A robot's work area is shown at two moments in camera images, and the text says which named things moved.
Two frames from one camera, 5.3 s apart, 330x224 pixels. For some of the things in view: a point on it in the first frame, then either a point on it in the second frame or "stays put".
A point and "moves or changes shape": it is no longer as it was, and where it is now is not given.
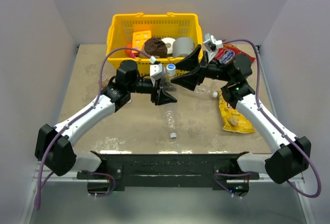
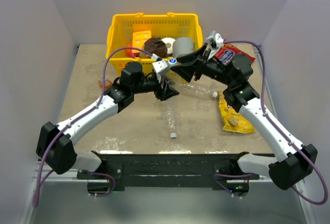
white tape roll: [169, 44] stays put
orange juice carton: [138, 38] stays put
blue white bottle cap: [170, 68] -> [172, 61]
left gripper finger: [163, 99] -> [169, 92]
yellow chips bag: [233, 120] stays put
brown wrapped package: [155, 47] stays put
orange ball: [128, 51] stays put
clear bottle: [170, 73] moves or changes shape
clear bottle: [171, 113] stays put
